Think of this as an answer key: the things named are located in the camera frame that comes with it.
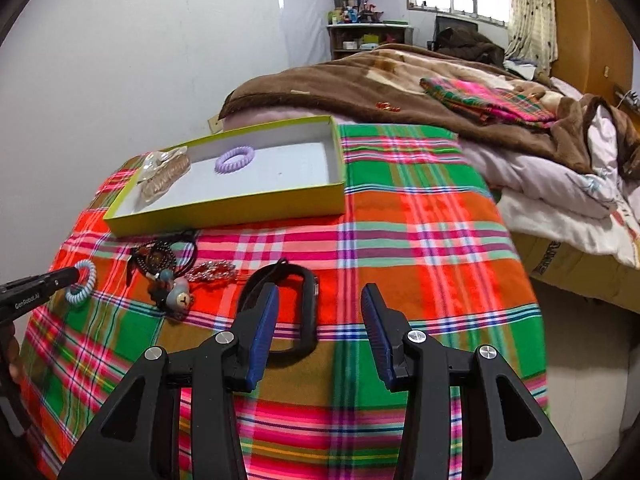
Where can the yellow-green shallow box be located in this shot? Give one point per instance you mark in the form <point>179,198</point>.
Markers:
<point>275,171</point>

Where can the brown fleece blanket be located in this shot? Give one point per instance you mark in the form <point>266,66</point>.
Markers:
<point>352,86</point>

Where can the patterned curtain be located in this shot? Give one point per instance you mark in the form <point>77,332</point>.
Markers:
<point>532,33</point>

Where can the pink bed sheet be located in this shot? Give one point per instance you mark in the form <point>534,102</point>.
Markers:
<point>261,115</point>

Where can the black wrist band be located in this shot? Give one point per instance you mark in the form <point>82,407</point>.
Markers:
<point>307,307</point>

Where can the dark jacket pile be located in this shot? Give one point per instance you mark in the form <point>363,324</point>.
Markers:
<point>469,45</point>

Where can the folded plaid cloth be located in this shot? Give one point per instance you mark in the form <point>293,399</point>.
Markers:
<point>488,105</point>

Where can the plaid tablecloth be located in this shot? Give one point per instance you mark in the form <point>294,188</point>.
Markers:
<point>419,222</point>

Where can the white floral quilt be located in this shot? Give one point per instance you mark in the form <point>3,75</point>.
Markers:
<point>597,213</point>

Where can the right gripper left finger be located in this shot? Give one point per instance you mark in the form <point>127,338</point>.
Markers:
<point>263,319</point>

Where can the pearly hair claw clip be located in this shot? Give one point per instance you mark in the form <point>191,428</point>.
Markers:
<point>160,170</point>

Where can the small red hair clip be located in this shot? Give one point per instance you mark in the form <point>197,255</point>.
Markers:
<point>387,106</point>

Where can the cardboard box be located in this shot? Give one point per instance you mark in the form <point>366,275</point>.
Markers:
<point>590,276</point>

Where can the wooden wardrobe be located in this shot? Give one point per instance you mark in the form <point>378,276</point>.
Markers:
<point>595,50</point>

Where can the dark wooden shelf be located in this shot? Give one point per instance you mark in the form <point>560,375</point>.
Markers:
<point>349,38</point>

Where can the wall socket plate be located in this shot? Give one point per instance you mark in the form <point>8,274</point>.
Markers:
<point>216,125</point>

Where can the person's hand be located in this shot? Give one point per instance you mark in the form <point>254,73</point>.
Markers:
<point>11,350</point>

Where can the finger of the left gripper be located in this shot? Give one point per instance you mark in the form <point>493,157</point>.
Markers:
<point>19,297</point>

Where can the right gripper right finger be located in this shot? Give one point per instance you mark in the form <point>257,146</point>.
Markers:
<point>383,329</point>

